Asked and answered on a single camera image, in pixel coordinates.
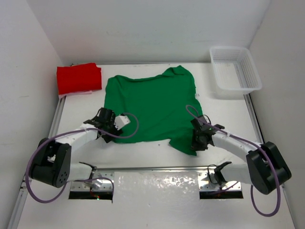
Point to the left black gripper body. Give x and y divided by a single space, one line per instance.
109 129

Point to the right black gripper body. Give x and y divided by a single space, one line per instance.
198 140

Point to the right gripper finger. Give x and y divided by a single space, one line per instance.
194 144
204 146

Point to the green t shirt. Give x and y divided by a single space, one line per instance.
159 104

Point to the red t shirt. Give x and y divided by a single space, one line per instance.
79 78

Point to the pink t shirt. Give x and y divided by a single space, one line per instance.
74 93

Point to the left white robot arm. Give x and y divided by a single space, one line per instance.
52 164

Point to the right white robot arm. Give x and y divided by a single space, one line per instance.
264 167

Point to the white front cover panel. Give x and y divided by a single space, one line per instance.
156 201

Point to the white plastic basket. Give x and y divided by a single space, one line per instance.
235 72

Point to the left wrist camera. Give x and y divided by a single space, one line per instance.
121 121

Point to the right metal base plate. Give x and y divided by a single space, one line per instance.
206 185

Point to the metal base plate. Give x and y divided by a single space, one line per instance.
100 182
206 185

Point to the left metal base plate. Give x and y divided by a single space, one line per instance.
100 182

